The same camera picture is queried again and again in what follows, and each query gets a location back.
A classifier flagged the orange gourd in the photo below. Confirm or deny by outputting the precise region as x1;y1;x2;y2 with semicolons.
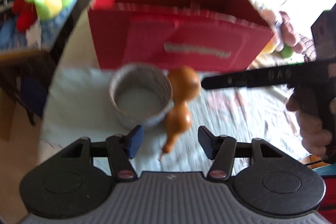
159;67;201;160

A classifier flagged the person's right hand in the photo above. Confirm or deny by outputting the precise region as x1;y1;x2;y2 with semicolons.
286;94;333;157

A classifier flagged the green bear print bedsheet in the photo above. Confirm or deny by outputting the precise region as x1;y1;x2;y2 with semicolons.
41;68;308;173

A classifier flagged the blue checkered cloth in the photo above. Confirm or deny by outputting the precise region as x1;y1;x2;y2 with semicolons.
1;0;78;54

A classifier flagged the red cardboard box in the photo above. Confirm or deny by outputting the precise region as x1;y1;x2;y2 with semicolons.
88;0;273;72

